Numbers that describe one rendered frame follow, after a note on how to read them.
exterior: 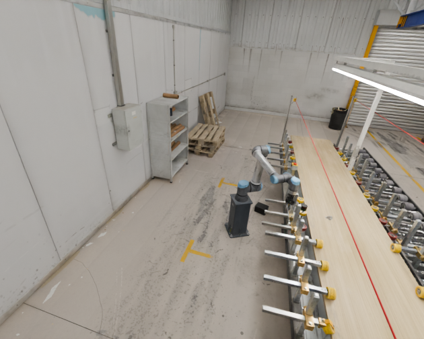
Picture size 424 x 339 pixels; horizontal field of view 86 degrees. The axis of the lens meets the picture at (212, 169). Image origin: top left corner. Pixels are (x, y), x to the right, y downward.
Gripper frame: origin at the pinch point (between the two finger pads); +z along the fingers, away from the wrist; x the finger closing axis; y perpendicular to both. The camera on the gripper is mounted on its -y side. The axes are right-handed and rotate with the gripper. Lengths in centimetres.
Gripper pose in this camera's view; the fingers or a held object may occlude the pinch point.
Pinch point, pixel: (288, 207)
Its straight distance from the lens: 266.7
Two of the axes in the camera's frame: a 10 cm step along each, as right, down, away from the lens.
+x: 9.7, 1.6, -1.8
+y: -2.3, 4.5, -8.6
